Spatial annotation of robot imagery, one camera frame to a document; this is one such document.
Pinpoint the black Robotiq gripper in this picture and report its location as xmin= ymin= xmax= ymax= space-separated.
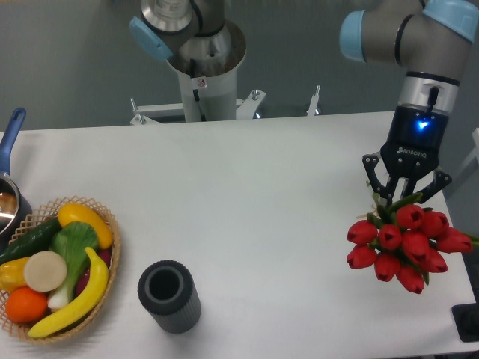
xmin=362 ymin=106 xmax=452 ymax=206

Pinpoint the red tulip bouquet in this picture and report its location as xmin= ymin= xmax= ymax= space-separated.
xmin=346 ymin=194 xmax=478 ymax=294

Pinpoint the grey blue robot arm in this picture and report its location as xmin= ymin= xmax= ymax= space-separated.
xmin=129 ymin=1 xmax=478 ymax=206

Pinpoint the dark grey ribbed vase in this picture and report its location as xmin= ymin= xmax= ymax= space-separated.
xmin=137 ymin=260 xmax=201 ymax=334

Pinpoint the black device at table edge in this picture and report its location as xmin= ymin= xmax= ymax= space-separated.
xmin=451 ymin=303 xmax=478 ymax=343

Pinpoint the dark red vegetable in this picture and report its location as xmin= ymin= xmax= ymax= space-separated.
xmin=75 ymin=249 xmax=112 ymax=297

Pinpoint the yellow banana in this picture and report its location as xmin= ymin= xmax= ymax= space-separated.
xmin=28 ymin=247 xmax=109 ymax=339

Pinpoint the green bok choy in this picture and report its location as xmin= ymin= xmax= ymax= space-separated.
xmin=48 ymin=221 xmax=99 ymax=311

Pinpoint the yellow squash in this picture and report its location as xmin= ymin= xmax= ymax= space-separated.
xmin=57 ymin=203 xmax=114 ymax=250

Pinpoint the woven wicker basket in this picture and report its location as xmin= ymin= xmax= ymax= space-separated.
xmin=1 ymin=196 xmax=121 ymax=345

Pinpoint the beige round disc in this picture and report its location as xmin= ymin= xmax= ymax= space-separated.
xmin=23 ymin=251 xmax=67 ymax=292

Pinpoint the green cucumber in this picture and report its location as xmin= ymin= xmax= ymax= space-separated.
xmin=1 ymin=217 xmax=62 ymax=264

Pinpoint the orange fruit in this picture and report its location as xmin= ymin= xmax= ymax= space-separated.
xmin=5 ymin=286 xmax=47 ymax=323

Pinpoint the yellow bell pepper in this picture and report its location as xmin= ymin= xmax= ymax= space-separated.
xmin=1 ymin=257 xmax=29 ymax=292

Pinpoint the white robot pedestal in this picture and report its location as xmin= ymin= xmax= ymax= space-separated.
xmin=129 ymin=59 xmax=323 ymax=126

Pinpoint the blue handled saucepan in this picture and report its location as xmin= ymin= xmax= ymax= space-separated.
xmin=1 ymin=108 xmax=32 ymax=253

